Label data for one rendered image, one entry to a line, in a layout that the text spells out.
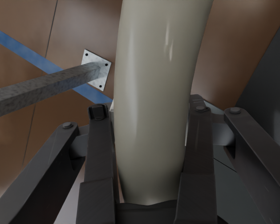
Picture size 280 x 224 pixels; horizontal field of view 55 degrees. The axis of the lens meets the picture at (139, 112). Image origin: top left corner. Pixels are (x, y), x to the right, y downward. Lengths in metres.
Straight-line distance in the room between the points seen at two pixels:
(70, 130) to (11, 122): 2.30
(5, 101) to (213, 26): 1.00
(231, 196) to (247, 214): 0.07
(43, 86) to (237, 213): 0.96
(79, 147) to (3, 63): 2.15
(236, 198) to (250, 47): 0.72
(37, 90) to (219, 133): 1.19
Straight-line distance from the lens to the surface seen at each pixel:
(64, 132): 0.16
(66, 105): 1.97
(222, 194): 1.02
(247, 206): 1.06
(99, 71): 1.71
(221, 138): 0.16
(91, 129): 0.15
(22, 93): 1.26
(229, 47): 1.42
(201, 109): 0.16
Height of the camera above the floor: 1.40
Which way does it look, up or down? 58 degrees down
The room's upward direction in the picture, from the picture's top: 127 degrees counter-clockwise
